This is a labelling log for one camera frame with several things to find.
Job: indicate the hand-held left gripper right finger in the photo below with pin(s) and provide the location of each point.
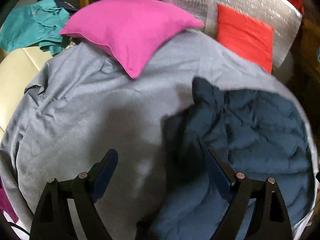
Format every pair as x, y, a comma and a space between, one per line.
220, 177

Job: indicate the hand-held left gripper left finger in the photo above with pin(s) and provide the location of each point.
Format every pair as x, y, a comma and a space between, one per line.
105, 177

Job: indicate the dark blue garment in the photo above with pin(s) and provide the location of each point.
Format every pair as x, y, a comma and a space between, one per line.
255, 130

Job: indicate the grey blanket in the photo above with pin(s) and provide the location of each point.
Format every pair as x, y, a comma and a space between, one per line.
95, 120

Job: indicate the magenta cloth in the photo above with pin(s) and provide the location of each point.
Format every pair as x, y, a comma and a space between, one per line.
6, 202

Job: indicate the cream sofa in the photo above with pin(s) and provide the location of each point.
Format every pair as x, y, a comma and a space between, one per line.
17, 70

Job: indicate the orange-red pillow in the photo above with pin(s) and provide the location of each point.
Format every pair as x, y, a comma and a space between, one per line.
246, 40

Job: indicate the pink pillow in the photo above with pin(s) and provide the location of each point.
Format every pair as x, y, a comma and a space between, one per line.
130, 32

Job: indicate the teal shirt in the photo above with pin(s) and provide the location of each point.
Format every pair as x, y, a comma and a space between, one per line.
35, 25

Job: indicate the navy cloth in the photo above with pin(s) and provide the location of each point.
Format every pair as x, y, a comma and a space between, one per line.
66, 5

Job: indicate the silver quilted cushion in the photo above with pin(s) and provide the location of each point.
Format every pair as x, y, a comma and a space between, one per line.
252, 2

